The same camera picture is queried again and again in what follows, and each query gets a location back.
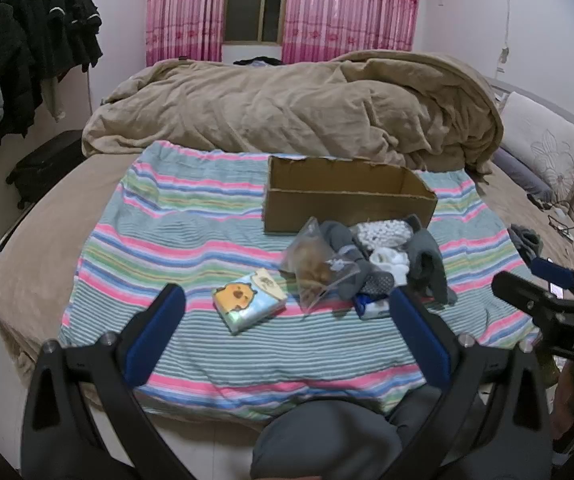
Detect window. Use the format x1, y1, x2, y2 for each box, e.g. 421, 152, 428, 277
223, 0, 290, 45

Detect bed with brown sheet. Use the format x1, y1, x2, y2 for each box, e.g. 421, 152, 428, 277
0, 150, 574, 376

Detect striped blanket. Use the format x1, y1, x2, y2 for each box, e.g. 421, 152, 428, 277
59, 141, 540, 421

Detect brown cardboard box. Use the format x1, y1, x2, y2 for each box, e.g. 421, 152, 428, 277
263, 155, 439, 237

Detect small grey cloth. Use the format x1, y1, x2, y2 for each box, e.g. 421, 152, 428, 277
508, 224, 544, 261

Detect blue and white packet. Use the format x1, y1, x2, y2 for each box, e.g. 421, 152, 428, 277
354, 292, 393, 321

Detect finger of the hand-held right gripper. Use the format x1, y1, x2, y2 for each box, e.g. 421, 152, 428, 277
491, 271, 574, 324
531, 257, 574, 304

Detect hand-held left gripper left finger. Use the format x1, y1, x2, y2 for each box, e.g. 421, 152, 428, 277
21, 282, 188, 480

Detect dark grey grip sock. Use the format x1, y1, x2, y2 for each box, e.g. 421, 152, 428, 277
324, 221, 396, 301

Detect white spotted pouch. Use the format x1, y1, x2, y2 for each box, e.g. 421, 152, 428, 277
354, 220, 414, 252

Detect white bed headboard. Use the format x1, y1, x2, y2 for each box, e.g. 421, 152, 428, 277
487, 77, 574, 211

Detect hanging black jackets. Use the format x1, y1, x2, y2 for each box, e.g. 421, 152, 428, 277
0, 0, 104, 157

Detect pink curtain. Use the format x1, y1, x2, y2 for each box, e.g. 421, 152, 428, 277
146, 0, 229, 67
281, 0, 423, 66

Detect beige duvet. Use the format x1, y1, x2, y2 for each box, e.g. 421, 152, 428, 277
82, 50, 504, 174

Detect white flowered pillow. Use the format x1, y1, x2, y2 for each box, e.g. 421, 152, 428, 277
500, 91, 574, 202

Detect grey pillow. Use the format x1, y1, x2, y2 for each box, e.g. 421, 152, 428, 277
492, 147, 553, 203

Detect cartoon print tissue pack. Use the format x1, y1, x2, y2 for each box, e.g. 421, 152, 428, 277
212, 268, 289, 336

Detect white socks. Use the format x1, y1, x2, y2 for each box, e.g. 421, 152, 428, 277
368, 247, 411, 287

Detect black suitcase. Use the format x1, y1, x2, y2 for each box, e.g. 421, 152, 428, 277
6, 130, 88, 210

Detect charger cables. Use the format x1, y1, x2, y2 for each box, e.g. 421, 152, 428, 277
527, 192, 574, 237

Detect white wall cable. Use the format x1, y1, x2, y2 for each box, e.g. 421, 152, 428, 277
496, 0, 517, 77

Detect clear plastic snack bag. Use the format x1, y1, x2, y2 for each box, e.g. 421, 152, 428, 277
280, 217, 361, 311

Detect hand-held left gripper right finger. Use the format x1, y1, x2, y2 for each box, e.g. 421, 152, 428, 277
384, 287, 553, 480

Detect dark clothes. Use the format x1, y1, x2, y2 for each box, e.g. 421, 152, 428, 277
233, 56, 284, 67

